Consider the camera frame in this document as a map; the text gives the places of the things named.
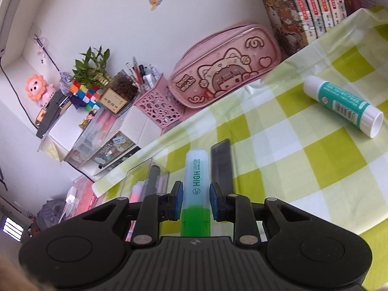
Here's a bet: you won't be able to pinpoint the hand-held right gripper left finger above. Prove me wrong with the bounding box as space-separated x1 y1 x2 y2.
74 181 184 247

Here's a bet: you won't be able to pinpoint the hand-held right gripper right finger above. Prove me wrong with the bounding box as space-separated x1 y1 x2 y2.
210 182 316 247

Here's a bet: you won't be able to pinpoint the green highlighter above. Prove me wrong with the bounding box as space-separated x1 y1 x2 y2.
181 149 212 237

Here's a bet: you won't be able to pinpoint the clear plastic box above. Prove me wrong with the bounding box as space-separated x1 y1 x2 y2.
120 157 170 243

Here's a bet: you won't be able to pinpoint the white green glue stick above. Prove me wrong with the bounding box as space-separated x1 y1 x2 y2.
303 75 384 139

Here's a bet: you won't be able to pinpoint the white drawer organizer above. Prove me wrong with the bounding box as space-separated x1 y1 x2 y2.
76 109 161 176

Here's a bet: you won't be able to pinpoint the green checked tablecloth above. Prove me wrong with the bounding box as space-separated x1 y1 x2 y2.
91 6 388 291

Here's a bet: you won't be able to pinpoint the pink perforated pen holder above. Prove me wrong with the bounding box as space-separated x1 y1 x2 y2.
133 74 186 129

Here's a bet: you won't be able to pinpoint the clear storage box pink contents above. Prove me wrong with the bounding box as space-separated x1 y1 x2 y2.
64 133 100 166

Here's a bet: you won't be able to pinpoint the small brown figurine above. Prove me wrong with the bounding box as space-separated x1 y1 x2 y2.
79 112 96 129

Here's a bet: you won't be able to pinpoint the square glass vase with label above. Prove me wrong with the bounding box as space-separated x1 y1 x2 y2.
100 70 141 116

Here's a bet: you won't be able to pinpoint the grey plastic bag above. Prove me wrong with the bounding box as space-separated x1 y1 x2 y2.
36 200 65 231

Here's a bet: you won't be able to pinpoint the bunch of pens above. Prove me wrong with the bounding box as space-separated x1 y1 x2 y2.
126 56 161 93

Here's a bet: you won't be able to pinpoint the yellow printed paper sheet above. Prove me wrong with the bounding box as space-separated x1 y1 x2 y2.
38 141 65 162

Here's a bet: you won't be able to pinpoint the pink cartoon pencil case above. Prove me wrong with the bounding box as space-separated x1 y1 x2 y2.
168 21 282 109

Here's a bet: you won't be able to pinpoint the colourful puzzle cube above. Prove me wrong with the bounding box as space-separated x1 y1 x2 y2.
69 80 102 110

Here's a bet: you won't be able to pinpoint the black flat device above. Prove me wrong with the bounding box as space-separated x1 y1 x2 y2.
36 90 72 139

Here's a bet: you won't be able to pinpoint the lucky bamboo plant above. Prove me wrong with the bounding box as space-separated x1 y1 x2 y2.
71 46 111 87

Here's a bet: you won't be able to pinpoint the purple hanging sachet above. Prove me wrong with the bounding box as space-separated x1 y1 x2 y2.
59 71 72 93

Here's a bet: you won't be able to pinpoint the white window grille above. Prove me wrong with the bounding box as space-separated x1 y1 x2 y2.
3 217 23 243

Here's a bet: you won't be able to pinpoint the pink orange lion toy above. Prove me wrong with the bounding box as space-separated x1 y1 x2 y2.
25 74 57 108

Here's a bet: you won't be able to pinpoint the row of cartoon cover books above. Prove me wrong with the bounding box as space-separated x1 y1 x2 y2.
254 0 349 54

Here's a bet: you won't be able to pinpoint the pink ribbon bow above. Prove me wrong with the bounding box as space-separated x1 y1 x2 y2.
33 35 49 64

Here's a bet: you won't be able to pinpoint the black cable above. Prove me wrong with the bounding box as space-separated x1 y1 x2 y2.
0 64 40 131

